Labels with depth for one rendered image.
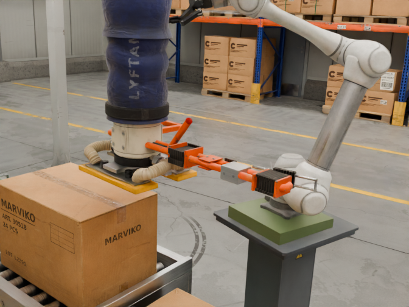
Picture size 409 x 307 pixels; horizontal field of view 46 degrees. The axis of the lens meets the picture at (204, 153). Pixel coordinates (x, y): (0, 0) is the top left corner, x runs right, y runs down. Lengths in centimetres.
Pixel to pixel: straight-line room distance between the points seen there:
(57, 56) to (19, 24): 729
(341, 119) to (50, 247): 127
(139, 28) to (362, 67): 89
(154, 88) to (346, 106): 80
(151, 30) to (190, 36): 1034
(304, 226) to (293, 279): 33
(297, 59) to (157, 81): 894
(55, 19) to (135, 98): 336
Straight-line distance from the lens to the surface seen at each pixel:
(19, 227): 217
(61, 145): 510
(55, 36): 492
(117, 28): 160
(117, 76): 163
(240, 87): 972
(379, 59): 197
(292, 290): 241
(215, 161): 149
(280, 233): 207
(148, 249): 210
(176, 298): 207
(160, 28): 161
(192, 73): 1176
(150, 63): 160
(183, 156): 151
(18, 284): 228
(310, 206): 199
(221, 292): 313
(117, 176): 167
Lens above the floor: 169
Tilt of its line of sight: 17 degrees down
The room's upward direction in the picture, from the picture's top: 2 degrees clockwise
